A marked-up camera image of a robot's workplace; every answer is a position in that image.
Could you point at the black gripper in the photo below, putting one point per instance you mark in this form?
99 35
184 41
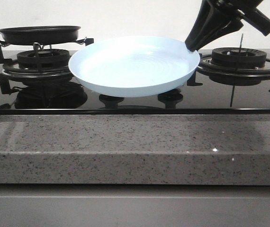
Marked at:
209 24

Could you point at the black frying pan mint handle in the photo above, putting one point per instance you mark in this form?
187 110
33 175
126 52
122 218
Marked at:
43 35

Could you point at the light blue plate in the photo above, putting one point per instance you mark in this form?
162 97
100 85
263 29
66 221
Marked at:
134 66

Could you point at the right gas burner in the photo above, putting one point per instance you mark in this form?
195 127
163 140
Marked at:
226 68

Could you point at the gas burner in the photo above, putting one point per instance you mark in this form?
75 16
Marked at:
37 65
226 68

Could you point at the left gas burner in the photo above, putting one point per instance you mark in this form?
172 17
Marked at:
37 65

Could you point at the black glass cooktop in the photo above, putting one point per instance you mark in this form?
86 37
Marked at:
69 97

